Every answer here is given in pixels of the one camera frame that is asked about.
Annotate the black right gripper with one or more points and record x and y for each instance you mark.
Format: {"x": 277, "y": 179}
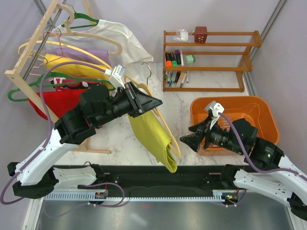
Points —
{"x": 193, "y": 140}

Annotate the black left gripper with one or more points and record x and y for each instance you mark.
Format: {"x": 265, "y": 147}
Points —
{"x": 140, "y": 102}

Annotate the yellow velvet hanger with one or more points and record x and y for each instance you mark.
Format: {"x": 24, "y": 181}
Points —
{"x": 144, "y": 86}

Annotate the yellow-green trousers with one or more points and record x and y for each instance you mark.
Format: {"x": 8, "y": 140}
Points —
{"x": 152, "y": 135}

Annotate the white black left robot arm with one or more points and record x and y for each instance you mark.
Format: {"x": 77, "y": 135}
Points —
{"x": 37, "y": 176}

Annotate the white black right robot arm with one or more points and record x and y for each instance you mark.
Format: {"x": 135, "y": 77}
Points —
{"x": 262, "y": 155}

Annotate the cream plastic hanger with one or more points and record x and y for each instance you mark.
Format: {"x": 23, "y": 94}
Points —
{"x": 68, "y": 46}

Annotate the green velvet hanger lower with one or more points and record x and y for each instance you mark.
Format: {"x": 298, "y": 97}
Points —
{"x": 37, "y": 82}

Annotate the green velvet hanger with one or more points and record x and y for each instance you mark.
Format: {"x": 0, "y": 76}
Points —
{"x": 37, "y": 82}
{"x": 78, "y": 15}

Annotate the beige wooden hanger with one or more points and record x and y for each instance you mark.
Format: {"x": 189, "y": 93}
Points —
{"x": 96, "y": 38}

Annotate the green velvet hanger top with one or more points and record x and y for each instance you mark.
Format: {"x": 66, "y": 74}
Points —
{"x": 78, "y": 15}

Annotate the markers on lower shelf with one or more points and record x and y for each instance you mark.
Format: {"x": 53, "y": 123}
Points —
{"x": 176, "y": 79}

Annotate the orange highlighter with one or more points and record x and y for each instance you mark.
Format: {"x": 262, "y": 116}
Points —
{"x": 168, "y": 59}

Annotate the green highlighter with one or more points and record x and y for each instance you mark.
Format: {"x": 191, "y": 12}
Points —
{"x": 173, "y": 59}

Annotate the white t-shirt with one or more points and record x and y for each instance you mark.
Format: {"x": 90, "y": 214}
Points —
{"x": 132, "y": 50}

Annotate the purple cap marker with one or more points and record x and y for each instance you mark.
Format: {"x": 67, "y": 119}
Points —
{"x": 178, "y": 57}

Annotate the pink white pen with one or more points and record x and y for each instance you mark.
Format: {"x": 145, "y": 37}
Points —
{"x": 181, "y": 58}

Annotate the green eraser block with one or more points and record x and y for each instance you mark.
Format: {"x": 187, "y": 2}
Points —
{"x": 190, "y": 59}

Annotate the orange plastic basket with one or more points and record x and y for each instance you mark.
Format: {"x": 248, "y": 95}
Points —
{"x": 252, "y": 108}

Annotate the wooden desk shelf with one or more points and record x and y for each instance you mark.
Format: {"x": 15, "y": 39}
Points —
{"x": 220, "y": 62}

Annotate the small white plastic item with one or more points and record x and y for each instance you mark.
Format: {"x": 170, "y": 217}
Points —
{"x": 182, "y": 35}

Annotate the red garment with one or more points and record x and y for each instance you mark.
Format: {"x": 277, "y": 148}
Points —
{"x": 62, "y": 101}

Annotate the purple garment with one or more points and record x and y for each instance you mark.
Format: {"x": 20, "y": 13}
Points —
{"x": 81, "y": 56}

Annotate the pink patterned garment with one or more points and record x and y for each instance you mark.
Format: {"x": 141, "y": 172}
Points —
{"x": 63, "y": 84}

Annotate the yellow garment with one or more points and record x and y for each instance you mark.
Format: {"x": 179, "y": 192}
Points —
{"x": 76, "y": 70}

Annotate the brown cube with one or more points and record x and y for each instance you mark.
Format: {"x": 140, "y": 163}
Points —
{"x": 200, "y": 34}

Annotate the wooden clothes rack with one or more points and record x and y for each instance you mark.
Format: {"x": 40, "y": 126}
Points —
{"x": 29, "y": 55}

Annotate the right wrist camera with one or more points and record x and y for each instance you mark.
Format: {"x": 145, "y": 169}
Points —
{"x": 214, "y": 109}

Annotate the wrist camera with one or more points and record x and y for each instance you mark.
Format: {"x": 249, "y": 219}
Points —
{"x": 115, "y": 76}
{"x": 214, "y": 109}

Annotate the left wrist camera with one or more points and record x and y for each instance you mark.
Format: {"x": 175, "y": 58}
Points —
{"x": 115, "y": 76}

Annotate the cable tray rail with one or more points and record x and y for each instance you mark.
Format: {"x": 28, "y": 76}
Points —
{"x": 104, "y": 195}

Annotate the pink wire hanger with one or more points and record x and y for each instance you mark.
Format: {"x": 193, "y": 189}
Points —
{"x": 58, "y": 37}

